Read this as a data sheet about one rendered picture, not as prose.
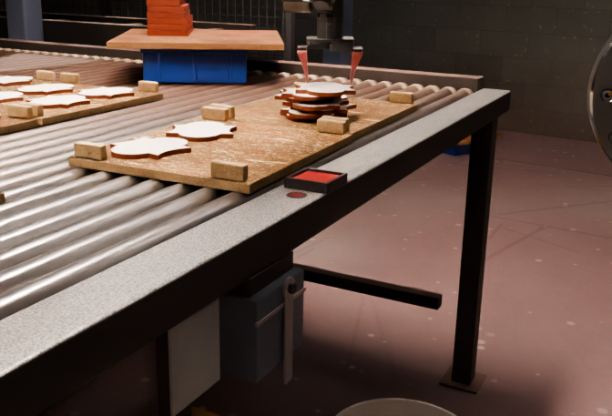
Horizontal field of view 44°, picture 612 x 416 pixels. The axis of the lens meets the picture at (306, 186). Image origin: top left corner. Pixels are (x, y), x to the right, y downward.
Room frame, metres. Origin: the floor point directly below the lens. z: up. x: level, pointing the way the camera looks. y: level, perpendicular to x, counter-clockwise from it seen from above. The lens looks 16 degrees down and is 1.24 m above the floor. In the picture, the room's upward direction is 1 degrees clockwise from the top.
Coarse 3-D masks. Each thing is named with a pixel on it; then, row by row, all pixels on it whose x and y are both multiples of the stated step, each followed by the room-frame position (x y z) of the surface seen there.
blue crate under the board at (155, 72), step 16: (144, 64) 2.19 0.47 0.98; (160, 64) 2.19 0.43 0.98; (176, 64) 2.20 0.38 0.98; (192, 64) 2.20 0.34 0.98; (208, 64) 2.21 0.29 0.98; (224, 64) 2.21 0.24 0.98; (240, 64) 2.22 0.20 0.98; (144, 80) 2.19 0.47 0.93; (160, 80) 2.20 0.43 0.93; (176, 80) 2.20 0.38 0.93; (192, 80) 2.20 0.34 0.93; (208, 80) 2.21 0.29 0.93; (224, 80) 2.21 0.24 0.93; (240, 80) 2.22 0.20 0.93
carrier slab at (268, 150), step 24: (192, 120) 1.57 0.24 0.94; (216, 120) 1.57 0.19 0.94; (192, 144) 1.35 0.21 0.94; (216, 144) 1.35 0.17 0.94; (240, 144) 1.35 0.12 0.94; (264, 144) 1.36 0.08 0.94; (288, 144) 1.36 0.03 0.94; (312, 144) 1.36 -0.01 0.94; (336, 144) 1.38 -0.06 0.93; (96, 168) 1.21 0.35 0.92; (120, 168) 1.19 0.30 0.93; (144, 168) 1.17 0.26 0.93; (168, 168) 1.17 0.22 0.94; (192, 168) 1.17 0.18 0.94; (264, 168) 1.18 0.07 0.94; (288, 168) 1.20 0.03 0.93; (240, 192) 1.09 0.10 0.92
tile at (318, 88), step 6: (300, 84) 1.66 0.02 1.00; (312, 84) 1.66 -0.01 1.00; (318, 84) 1.67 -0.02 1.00; (324, 84) 1.67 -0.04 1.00; (330, 84) 1.67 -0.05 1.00; (336, 84) 1.67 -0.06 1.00; (300, 90) 1.59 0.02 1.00; (306, 90) 1.59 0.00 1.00; (312, 90) 1.57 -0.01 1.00; (318, 90) 1.57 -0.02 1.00; (324, 90) 1.58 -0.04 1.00; (330, 90) 1.58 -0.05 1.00; (336, 90) 1.58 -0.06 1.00; (342, 90) 1.58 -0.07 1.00; (348, 90) 1.59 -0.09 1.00; (354, 90) 1.59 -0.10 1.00
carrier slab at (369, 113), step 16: (240, 112) 1.67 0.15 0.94; (256, 112) 1.68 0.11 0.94; (272, 112) 1.68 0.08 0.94; (352, 112) 1.70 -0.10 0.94; (368, 112) 1.70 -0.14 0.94; (384, 112) 1.71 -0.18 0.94; (400, 112) 1.72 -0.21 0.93; (304, 128) 1.51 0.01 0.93; (352, 128) 1.51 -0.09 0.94; (368, 128) 1.55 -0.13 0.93
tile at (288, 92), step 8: (288, 88) 1.66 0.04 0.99; (296, 88) 1.66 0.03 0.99; (280, 96) 1.59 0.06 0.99; (288, 96) 1.59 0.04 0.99; (296, 96) 1.57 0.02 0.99; (304, 96) 1.56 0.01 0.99; (312, 96) 1.56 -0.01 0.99; (320, 96) 1.56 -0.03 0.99; (328, 96) 1.58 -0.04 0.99; (336, 96) 1.59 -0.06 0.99
